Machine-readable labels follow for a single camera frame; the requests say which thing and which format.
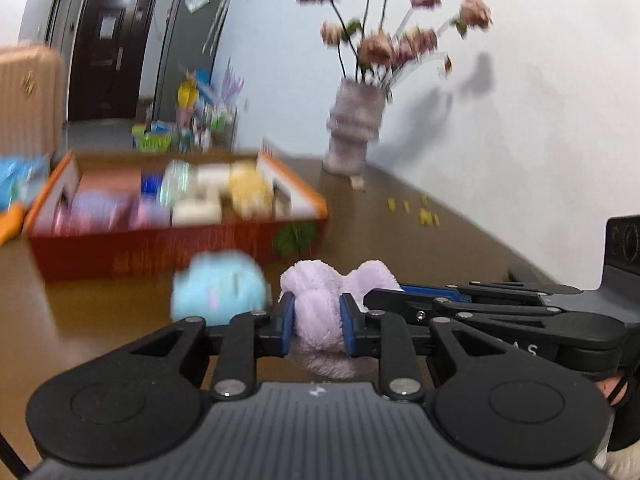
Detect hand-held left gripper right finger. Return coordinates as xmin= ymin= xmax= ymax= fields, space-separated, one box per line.
xmin=339 ymin=292 xmax=506 ymax=403

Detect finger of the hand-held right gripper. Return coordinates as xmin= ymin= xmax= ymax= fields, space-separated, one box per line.
xmin=363 ymin=287 xmax=628 ymax=356
xmin=399 ymin=282 xmax=585 ymax=306

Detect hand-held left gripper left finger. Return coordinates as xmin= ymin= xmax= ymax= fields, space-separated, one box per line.
xmin=127 ymin=291 xmax=297 ymax=403

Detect purple towel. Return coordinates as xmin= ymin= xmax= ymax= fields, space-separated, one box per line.
xmin=279 ymin=259 xmax=403 ymax=380

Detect light blue plush toy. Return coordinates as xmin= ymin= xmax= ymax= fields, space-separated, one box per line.
xmin=171 ymin=250 xmax=268 ymax=328

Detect white and yellow plush hamster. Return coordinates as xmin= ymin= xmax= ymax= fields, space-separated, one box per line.
xmin=227 ymin=162 xmax=276 ymax=221

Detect red cardboard box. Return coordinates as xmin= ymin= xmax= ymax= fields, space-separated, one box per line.
xmin=22 ymin=149 xmax=330 ymax=283

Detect lilac cloth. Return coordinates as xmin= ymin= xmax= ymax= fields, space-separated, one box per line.
xmin=54 ymin=195 xmax=136 ymax=236

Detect scattered yellow crumbs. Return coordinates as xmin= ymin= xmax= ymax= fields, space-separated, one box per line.
xmin=387 ymin=195 xmax=441 ymax=227

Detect grey ribbed vase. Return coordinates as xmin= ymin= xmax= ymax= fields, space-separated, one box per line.
xmin=322 ymin=79 xmax=388 ymax=176

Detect shelf of colourful packets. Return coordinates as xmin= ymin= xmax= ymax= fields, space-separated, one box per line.
xmin=131 ymin=67 xmax=246 ymax=153

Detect pink small box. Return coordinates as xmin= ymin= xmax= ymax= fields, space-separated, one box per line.
xmin=77 ymin=170 xmax=142 ymax=196

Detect pink artificial flower bouquet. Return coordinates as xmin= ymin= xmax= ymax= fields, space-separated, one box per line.
xmin=295 ymin=0 xmax=493 ymax=88

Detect grey refrigerator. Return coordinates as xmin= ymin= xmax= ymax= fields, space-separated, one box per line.
xmin=152 ymin=0 xmax=233 ymax=121

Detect orange cloth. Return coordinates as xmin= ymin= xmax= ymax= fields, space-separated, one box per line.
xmin=0 ymin=202 xmax=27 ymax=246

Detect blue wet wipes pack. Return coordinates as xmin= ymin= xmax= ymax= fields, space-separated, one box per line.
xmin=0 ymin=155 xmax=51 ymax=211

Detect dark brown door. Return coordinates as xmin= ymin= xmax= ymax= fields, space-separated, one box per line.
xmin=67 ymin=0 xmax=160 ymax=122

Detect beige suitcase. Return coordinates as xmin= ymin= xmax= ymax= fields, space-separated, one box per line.
xmin=0 ymin=44 xmax=68 ymax=158

